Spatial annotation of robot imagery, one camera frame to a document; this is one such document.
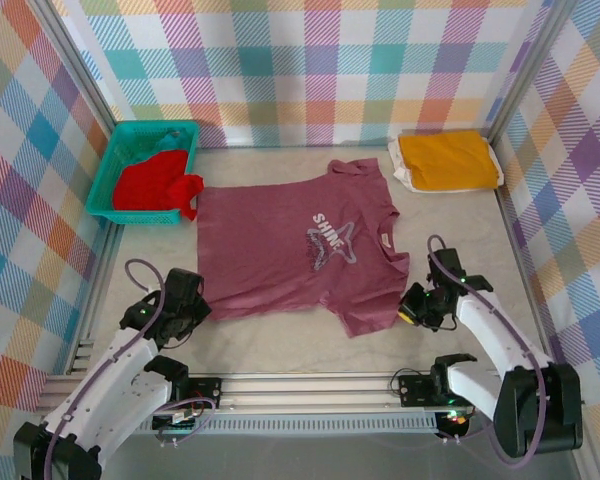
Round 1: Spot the maroon printed t-shirt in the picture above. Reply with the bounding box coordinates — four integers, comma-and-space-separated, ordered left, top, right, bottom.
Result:
194, 157, 412, 341

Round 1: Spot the folded yellow cloth stack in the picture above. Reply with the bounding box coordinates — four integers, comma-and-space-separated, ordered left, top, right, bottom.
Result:
387, 134, 505, 196

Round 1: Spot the small controller circuit board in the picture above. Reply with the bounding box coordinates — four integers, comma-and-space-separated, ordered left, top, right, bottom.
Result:
437, 408, 474, 436
152, 407, 204, 434

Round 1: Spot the teal plastic basket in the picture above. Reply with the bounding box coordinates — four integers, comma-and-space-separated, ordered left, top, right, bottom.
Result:
84, 120, 201, 225

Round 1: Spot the red t-shirt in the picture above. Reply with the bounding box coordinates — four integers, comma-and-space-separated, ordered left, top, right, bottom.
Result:
112, 148, 205, 221

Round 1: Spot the folded mustard yellow t-shirt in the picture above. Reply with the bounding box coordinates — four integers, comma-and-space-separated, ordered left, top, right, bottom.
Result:
397, 130, 500, 194

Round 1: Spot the teal t-shirt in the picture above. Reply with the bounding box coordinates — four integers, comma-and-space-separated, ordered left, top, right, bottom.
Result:
153, 129, 190, 152

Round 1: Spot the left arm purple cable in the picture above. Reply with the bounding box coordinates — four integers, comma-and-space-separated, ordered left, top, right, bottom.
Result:
42, 258, 217, 480

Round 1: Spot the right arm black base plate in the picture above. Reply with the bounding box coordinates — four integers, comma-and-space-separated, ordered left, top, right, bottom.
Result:
397, 372, 491, 409

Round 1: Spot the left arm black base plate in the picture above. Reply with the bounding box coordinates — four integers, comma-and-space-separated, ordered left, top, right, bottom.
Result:
179, 377, 224, 411

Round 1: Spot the long aluminium base rail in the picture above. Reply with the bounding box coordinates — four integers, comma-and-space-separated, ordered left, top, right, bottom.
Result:
33, 368, 586, 415

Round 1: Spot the grey slotted cable duct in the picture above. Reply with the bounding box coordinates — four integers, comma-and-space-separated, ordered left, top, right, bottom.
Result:
129, 417, 439, 435

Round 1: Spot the aluminium frame post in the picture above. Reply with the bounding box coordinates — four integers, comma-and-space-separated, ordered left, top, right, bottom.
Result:
29, 0, 119, 136
484, 0, 576, 141

